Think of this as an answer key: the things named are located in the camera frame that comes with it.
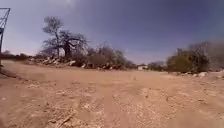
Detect brown dry bushes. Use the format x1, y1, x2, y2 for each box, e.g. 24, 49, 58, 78
71, 42, 138, 71

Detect small pale building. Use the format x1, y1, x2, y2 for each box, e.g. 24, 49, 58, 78
136, 64, 150, 72

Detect brown bare dirt ground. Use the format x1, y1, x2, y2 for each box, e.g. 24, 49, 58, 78
0, 60, 224, 128

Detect large bare tree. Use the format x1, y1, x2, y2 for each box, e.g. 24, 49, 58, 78
38, 16, 90, 62

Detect pile of pale rocks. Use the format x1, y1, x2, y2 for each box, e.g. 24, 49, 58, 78
27, 56, 88, 70

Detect olive green bush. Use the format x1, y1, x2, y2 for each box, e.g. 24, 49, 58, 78
165, 48, 211, 74

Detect distant dark treeline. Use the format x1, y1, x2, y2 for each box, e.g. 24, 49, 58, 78
0, 49, 43, 62

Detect bare grey tree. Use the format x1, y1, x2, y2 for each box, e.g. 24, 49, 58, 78
188, 39, 224, 72

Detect metal lattice tower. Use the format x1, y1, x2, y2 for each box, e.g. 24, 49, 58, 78
0, 7, 12, 66

